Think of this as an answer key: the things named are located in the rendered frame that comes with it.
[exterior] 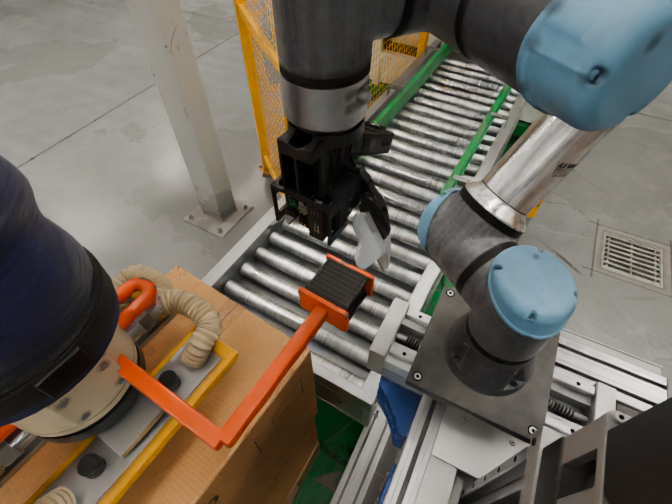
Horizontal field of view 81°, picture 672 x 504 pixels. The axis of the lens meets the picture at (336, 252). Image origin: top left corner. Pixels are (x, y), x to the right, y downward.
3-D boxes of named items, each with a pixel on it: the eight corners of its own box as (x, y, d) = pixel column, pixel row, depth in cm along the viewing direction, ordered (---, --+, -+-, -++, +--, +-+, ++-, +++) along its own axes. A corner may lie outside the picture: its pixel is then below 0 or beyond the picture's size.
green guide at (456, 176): (519, 64, 243) (525, 49, 236) (536, 68, 240) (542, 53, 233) (423, 227, 155) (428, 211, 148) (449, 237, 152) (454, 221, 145)
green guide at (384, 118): (438, 46, 260) (440, 31, 253) (453, 49, 257) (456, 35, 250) (309, 183, 172) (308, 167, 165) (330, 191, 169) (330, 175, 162)
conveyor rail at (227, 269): (429, 67, 273) (434, 38, 258) (436, 69, 271) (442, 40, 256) (202, 321, 145) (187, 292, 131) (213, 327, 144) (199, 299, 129)
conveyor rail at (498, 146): (524, 91, 252) (536, 61, 237) (532, 93, 251) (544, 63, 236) (357, 410, 125) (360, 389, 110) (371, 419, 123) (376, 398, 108)
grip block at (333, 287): (328, 271, 66) (328, 252, 62) (373, 293, 63) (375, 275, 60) (299, 307, 62) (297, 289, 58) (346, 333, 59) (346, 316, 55)
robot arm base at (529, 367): (538, 337, 71) (562, 309, 64) (522, 413, 63) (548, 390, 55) (457, 304, 76) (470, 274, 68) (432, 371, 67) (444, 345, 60)
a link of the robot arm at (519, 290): (500, 375, 57) (537, 331, 46) (446, 303, 65) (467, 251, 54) (562, 344, 60) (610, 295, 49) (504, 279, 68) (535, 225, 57)
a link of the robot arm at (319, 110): (312, 39, 35) (393, 62, 33) (314, 87, 39) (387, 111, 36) (259, 73, 31) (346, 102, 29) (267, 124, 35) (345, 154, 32)
